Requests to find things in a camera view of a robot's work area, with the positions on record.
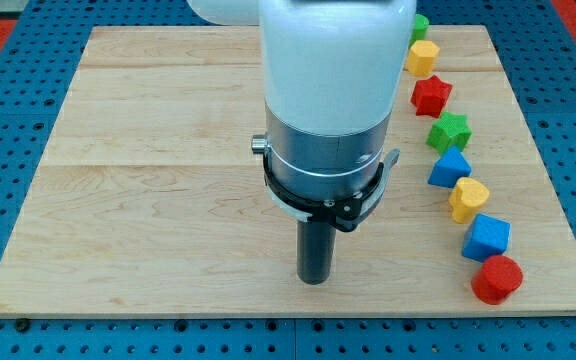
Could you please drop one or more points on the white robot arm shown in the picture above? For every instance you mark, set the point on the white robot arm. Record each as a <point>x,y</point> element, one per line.
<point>331,72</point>

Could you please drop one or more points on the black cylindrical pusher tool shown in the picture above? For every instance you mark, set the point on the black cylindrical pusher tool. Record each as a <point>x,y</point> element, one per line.
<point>315,247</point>

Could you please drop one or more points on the wooden board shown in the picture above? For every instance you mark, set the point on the wooden board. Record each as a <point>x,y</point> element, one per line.
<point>149,204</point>

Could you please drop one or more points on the blue triangle block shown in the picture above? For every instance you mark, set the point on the blue triangle block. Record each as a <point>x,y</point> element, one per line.
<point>449,168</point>

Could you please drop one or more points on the red star block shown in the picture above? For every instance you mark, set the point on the red star block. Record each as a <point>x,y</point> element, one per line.
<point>430,96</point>

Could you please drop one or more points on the green star block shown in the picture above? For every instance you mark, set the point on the green star block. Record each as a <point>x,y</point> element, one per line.
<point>449,130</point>

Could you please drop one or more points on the yellow hexagon block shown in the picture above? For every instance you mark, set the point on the yellow hexagon block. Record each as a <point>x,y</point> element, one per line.
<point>421,58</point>

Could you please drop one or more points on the yellow heart block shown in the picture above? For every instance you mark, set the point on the yellow heart block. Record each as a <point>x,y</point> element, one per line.
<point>467,198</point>

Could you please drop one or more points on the green cylinder block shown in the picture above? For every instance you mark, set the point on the green cylinder block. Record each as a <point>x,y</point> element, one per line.
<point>420,27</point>

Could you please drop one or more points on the blue cube block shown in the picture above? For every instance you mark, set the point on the blue cube block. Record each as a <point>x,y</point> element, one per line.
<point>486,236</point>

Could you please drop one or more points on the red cylinder block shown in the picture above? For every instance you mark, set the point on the red cylinder block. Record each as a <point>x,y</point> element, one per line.
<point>498,277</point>

